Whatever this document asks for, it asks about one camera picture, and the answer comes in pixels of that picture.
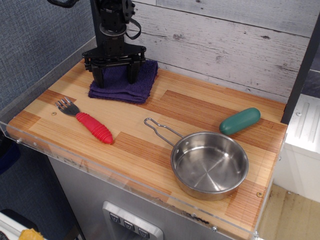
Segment yellow and black object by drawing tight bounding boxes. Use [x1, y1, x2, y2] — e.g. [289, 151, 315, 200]
[0, 226, 47, 240]

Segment small metal pot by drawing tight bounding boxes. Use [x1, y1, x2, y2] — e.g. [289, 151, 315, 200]
[144, 118, 249, 201]

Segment purple cloth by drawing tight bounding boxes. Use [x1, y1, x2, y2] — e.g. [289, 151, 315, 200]
[88, 60, 158, 104]

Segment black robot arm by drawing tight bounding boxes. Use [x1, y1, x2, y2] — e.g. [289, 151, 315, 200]
[82, 0, 147, 88]

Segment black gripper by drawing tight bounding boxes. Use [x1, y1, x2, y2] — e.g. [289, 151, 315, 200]
[82, 29, 146, 88]

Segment fork with red handle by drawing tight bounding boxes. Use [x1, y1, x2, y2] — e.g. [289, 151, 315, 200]
[55, 96, 114, 144]

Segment dark grey right post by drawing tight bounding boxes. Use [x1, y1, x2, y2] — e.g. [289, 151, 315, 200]
[280, 15, 320, 125]

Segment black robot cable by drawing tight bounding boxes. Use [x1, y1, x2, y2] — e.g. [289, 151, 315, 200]
[47, 0, 142, 41]

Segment clear acrylic guard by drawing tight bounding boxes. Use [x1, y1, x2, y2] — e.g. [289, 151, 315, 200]
[0, 32, 291, 240]

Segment green plastic capsule toy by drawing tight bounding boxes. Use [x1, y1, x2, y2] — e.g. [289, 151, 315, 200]
[219, 107, 261, 136]

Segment white metal side unit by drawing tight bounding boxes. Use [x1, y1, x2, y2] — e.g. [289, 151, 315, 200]
[273, 94, 320, 202]

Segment grey dispenser button panel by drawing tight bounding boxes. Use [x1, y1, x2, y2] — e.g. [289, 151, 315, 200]
[102, 201, 164, 240]

